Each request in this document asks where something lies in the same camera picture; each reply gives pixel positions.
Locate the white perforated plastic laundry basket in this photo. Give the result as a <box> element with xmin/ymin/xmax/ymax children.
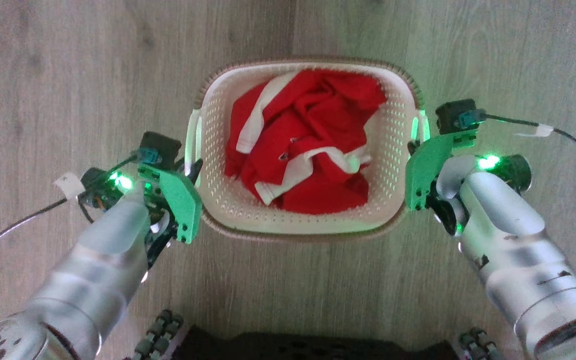
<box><xmin>184</xmin><ymin>56</ymin><xmax>431</xmax><ymax>243</ymax></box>

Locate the grey roller base wheel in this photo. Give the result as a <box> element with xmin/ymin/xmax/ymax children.
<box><xmin>132</xmin><ymin>309</ymin><xmax>185</xmax><ymax>360</ymax></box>
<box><xmin>457</xmin><ymin>327</ymin><xmax>505</xmax><ymax>360</ymax></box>

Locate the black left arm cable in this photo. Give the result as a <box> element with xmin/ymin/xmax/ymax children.
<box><xmin>0</xmin><ymin>152</ymin><xmax>141</xmax><ymax>267</ymax></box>

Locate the red garment with white stripes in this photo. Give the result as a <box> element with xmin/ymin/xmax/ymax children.
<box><xmin>224</xmin><ymin>69</ymin><xmax>388</xmax><ymax>216</ymax></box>

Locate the white tape tag on cable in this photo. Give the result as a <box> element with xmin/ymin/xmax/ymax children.
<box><xmin>53</xmin><ymin>172</ymin><xmax>87</xmax><ymax>201</ymax></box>
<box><xmin>514</xmin><ymin>123</ymin><xmax>555</xmax><ymax>139</ymax></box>

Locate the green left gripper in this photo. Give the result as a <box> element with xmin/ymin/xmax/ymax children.
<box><xmin>137</xmin><ymin>157</ymin><xmax>204</xmax><ymax>271</ymax></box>

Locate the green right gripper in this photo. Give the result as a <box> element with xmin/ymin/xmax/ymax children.
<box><xmin>404</xmin><ymin>131</ymin><xmax>479</xmax><ymax>237</ymax></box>

